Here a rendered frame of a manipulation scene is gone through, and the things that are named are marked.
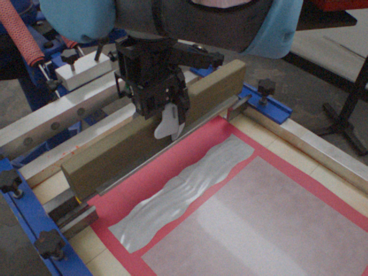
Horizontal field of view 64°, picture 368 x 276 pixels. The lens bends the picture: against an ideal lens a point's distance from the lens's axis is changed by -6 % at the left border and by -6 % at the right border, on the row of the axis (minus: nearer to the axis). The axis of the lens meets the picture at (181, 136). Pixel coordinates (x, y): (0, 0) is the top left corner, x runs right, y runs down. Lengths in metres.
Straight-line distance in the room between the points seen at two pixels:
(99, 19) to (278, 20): 0.14
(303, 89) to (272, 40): 2.37
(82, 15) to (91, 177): 0.28
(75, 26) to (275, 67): 2.55
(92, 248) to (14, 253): 1.23
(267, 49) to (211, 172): 0.46
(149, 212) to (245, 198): 0.20
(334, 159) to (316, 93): 1.90
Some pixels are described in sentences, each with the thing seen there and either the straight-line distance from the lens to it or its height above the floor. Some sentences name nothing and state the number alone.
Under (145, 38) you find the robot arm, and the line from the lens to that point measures 0.40.
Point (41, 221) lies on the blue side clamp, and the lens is 0.61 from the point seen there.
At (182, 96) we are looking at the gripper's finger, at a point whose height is 1.19.
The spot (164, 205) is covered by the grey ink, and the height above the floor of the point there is 0.96.
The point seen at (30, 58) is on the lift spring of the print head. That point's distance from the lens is 0.90.
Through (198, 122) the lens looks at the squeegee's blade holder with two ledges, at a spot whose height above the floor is 1.08.
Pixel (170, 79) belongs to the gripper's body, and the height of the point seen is 1.23.
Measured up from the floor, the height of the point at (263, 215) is 0.96.
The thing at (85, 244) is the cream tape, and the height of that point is 0.96.
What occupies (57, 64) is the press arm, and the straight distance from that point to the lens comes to 0.89.
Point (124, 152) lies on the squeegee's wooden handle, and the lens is 0.50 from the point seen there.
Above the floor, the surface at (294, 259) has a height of 0.96.
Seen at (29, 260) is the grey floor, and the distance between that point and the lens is 1.76.
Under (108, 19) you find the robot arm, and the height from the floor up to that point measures 1.38.
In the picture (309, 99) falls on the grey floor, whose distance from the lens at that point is 2.53.
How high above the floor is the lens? 1.49
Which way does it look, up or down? 47 degrees down
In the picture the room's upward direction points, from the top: straight up
